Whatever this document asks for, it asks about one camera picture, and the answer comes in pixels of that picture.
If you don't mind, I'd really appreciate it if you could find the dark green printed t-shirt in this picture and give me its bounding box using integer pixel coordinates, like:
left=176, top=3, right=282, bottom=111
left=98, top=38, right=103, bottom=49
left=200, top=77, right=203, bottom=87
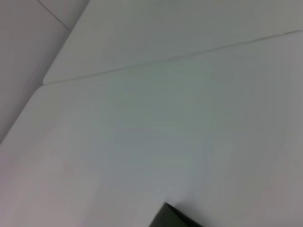
left=150, top=202, right=207, bottom=227

